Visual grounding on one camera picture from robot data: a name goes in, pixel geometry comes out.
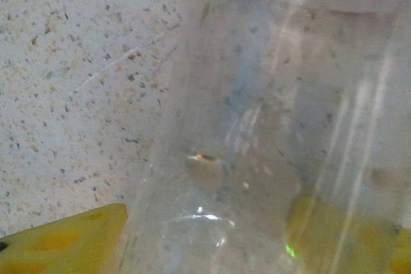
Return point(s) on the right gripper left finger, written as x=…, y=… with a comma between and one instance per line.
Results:
x=64, y=242

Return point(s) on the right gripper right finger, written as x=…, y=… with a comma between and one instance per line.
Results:
x=321, y=232

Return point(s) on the clear plastic bottle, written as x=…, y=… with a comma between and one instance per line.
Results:
x=241, y=110

